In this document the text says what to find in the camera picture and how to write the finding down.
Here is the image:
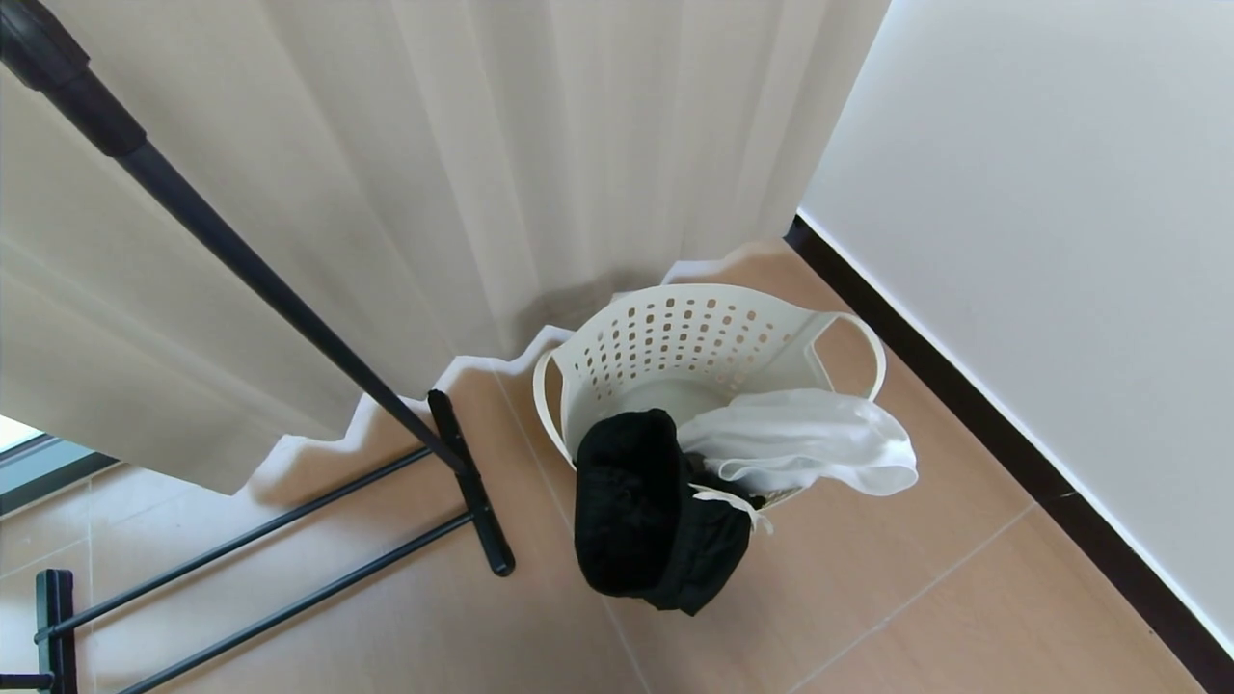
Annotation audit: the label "white laundry basket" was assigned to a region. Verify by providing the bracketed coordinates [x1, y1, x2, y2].
[532, 282, 888, 512]

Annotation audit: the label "black clothes rack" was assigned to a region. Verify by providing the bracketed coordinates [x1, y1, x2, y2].
[0, 0, 517, 694]

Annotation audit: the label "beige curtain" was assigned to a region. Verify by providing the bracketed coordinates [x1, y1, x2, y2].
[0, 0, 893, 497]

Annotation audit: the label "white printed t-shirt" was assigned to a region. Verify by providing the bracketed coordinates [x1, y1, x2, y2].
[678, 388, 919, 499]

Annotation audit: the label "window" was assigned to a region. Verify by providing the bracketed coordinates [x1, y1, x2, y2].
[0, 414, 117, 517]

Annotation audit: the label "black shorts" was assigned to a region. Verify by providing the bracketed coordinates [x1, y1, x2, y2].
[574, 409, 775, 616]

